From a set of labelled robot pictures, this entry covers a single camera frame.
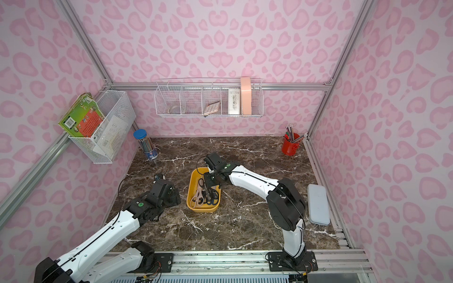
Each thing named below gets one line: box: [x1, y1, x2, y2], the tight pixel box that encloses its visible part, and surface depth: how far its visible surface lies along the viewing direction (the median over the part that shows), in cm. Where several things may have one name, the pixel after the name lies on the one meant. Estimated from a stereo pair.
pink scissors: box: [189, 185, 205, 209], surface depth 90 cm
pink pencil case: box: [240, 76, 252, 115], surface depth 84 cm
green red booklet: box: [57, 92, 106, 138], surface depth 73 cm
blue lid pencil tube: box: [133, 128, 159, 161], surface depth 103 cm
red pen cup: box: [281, 131, 301, 157], surface depth 109 cm
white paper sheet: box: [92, 115, 129, 159], surface depth 86 cm
